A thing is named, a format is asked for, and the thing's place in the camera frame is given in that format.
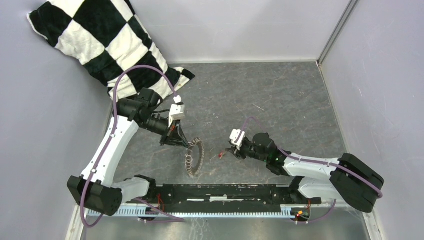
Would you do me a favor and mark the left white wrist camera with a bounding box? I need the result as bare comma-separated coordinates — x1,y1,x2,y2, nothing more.
168,102,186,127

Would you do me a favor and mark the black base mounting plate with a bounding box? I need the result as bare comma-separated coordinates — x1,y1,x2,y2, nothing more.
141,184,322,214

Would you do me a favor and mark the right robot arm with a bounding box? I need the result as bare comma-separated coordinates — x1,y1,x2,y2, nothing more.
228,129,385,213

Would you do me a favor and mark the black white checkered pillow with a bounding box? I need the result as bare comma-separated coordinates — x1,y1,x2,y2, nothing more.
27,0,195,99

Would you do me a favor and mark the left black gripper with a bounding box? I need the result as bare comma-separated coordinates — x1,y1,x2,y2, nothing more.
140,114,190,149

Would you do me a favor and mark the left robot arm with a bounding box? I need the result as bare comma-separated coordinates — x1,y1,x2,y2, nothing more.
67,88,189,216

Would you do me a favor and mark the aluminium frame rail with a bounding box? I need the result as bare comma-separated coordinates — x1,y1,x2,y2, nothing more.
64,184,385,240

